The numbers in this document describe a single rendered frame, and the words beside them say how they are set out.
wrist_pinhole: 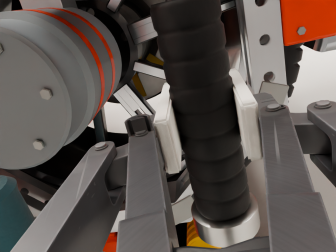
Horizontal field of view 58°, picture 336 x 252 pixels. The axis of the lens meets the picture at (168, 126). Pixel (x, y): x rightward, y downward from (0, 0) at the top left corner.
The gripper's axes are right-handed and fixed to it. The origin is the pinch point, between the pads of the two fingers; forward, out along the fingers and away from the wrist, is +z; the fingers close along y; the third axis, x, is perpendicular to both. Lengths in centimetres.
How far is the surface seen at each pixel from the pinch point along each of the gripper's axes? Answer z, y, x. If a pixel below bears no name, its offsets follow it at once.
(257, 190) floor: 104, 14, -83
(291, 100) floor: 208, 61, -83
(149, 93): 52, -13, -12
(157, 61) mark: 52, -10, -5
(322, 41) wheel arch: 42.2, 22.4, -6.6
